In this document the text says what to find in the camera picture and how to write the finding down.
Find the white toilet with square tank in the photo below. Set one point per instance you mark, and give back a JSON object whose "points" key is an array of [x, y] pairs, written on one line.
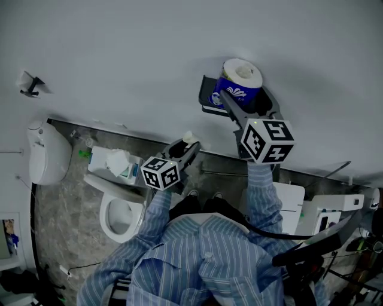
{"points": [[335, 203]]}

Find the person's blue striped shirt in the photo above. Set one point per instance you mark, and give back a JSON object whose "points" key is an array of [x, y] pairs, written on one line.
{"points": [[203, 263]]}

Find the black bag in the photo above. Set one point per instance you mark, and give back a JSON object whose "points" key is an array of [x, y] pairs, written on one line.
{"points": [[18, 282]]}

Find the black phone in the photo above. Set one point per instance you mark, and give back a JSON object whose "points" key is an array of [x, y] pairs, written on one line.
{"points": [[323, 224]]}

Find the person's shoe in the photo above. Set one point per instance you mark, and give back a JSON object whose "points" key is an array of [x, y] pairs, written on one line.
{"points": [[193, 193], [218, 195]]}

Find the person's left forearm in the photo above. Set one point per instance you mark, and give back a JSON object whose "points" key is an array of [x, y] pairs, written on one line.
{"points": [[155, 212]]}

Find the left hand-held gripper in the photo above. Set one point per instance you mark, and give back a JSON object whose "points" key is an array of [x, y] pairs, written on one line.
{"points": [[160, 174]]}

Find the small black wall holder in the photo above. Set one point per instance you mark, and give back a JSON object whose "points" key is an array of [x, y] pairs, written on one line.
{"points": [[33, 86]]}

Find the black wall paper holder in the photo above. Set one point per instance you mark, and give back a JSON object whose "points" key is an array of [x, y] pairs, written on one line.
{"points": [[206, 89]]}

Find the black base with red part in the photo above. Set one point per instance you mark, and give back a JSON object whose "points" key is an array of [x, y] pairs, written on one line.
{"points": [[305, 272]]}

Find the metal bar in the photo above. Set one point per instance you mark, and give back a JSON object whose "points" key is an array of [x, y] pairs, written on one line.
{"points": [[224, 172]]}

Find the person's right forearm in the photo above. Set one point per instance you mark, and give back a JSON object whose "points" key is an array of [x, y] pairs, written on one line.
{"points": [[263, 197]]}

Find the toilet brush with green base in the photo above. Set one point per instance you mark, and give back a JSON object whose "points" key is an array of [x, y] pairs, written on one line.
{"points": [[84, 154]]}

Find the colourful picture card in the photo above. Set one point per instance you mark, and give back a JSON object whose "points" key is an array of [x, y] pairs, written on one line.
{"points": [[10, 236]]}

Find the white open-lid toilet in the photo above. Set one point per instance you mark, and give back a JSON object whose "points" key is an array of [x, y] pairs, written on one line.
{"points": [[94, 161]]}

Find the glass panel with black frame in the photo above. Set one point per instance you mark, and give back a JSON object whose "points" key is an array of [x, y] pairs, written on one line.
{"points": [[332, 172]]}

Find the person's black trousers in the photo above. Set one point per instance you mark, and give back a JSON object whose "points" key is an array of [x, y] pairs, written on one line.
{"points": [[194, 206]]}

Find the black green-trimmed device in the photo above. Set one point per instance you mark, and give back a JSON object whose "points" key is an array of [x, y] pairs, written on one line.
{"points": [[365, 246]]}

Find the black white-striped garment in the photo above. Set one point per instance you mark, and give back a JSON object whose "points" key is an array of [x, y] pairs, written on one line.
{"points": [[122, 288]]}

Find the white closed-lid toilet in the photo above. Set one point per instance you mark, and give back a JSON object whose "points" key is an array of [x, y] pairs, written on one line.
{"points": [[291, 197]]}

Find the tissue pack with blue edge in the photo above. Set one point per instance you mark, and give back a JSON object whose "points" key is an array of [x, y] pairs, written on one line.
{"points": [[118, 161]]}

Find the person's right shoe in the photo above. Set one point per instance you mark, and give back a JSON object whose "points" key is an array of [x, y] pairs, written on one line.
{"points": [[218, 195]]}

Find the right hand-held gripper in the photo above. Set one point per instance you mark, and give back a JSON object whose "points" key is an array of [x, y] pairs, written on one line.
{"points": [[266, 140]]}

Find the person's left shoe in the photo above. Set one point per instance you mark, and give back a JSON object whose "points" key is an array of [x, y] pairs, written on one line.
{"points": [[193, 193]]}

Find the white power strip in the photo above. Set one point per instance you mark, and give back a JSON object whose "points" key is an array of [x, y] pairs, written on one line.
{"points": [[65, 271]]}

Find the white cabinet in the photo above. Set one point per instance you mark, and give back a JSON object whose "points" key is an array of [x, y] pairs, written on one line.
{"points": [[9, 263]]}

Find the white tissue sheet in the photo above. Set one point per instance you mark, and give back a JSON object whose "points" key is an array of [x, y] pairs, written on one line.
{"points": [[24, 78]]}

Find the blue toilet paper roll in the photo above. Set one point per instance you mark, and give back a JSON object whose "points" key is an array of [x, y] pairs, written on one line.
{"points": [[236, 74]]}

